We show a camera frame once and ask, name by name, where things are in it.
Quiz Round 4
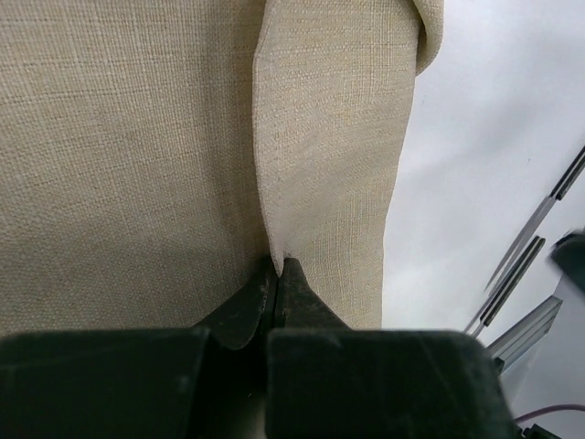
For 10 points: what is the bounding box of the steel fork black handle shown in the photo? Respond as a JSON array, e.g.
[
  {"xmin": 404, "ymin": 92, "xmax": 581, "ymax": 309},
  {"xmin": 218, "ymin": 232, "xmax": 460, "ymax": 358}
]
[{"xmin": 463, "ymin": 236, "xmax": 546, "ymax": 337}]

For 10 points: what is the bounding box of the steel knife black handle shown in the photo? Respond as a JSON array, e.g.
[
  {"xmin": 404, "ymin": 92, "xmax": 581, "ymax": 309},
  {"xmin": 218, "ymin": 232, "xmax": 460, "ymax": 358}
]
[{"xmin": 485, "ymin": 148, "xmax": 584, "ymax": 293}]

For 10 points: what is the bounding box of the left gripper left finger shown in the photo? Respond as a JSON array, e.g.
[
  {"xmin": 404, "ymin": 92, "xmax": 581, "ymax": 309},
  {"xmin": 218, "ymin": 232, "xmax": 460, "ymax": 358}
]
[{"xmin": 189, "ymin": 257, "xmax": 279, "ymax": 350}]

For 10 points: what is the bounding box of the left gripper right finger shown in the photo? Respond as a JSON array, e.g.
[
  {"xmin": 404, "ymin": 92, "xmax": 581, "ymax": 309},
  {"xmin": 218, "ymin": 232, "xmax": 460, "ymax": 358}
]
[{"xmin": 272, "ymin": 258, "xmax": 350, "ymax": 330}]

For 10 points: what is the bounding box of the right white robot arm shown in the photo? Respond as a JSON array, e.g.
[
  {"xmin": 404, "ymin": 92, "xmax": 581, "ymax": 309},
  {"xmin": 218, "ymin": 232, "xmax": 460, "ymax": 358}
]
[{"xmin": 550, "ymin": 230, "xmax": 585, "ymax": 290}]

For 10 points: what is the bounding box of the beige cloth napkin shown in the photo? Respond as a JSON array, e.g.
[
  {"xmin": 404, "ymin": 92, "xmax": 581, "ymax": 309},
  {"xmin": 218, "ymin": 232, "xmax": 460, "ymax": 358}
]
[{"xmin": 1, "ymin": 1, "xmax": 443, "ymax": 335}]

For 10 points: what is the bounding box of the aluminium front rail frame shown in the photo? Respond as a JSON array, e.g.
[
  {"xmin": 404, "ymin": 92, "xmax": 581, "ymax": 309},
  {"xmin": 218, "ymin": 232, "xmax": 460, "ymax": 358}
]
[{"xmin": 487, "ymin": 295, "xmax": 563, "ymax": 375}]

